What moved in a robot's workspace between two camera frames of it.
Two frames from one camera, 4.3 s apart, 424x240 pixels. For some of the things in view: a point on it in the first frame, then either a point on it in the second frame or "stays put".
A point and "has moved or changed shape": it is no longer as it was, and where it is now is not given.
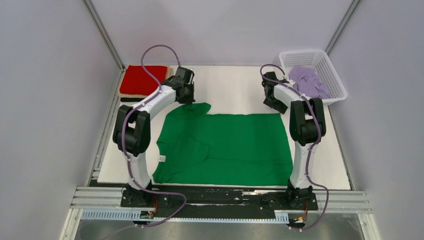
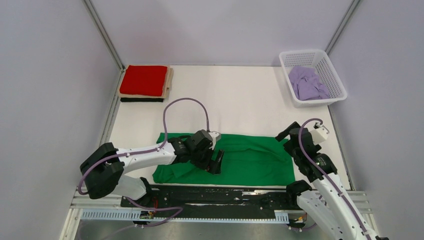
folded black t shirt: (131, 99) stays put
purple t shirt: (308, 82) stays put
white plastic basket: (317, 59) stays put
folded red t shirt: (136, 80) stays put
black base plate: (272, 198) stays put
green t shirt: (198, 148) has moved or changed shape
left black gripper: (191, 99) to (214, 166)
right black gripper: (281, 107) to (282, 135)
